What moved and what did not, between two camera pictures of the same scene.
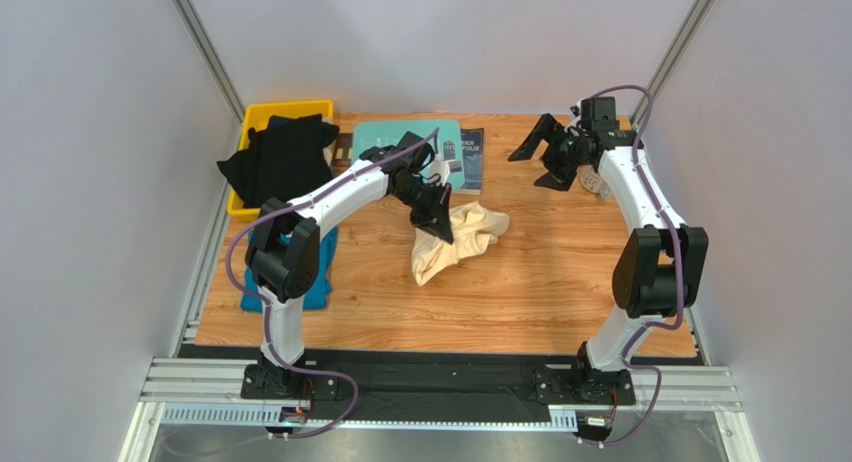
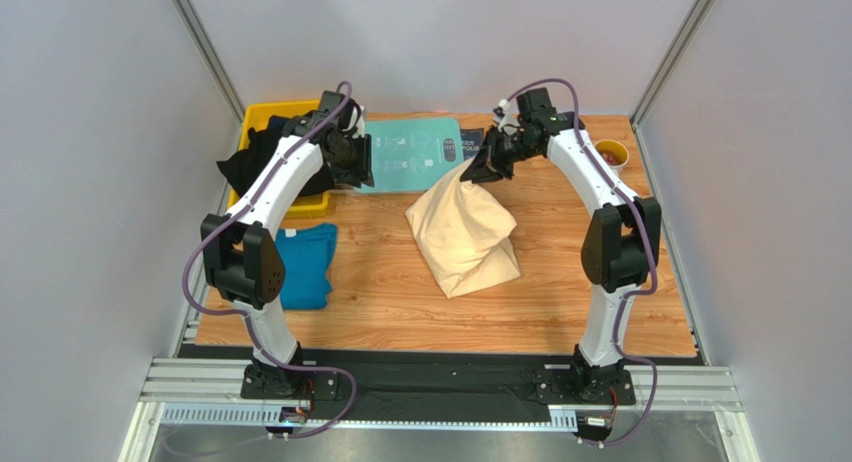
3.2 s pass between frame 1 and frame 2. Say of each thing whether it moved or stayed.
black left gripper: moved
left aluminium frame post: stayed
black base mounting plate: stayed
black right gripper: moved
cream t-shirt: moved
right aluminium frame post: stayed
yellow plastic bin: stayed
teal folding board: stayed
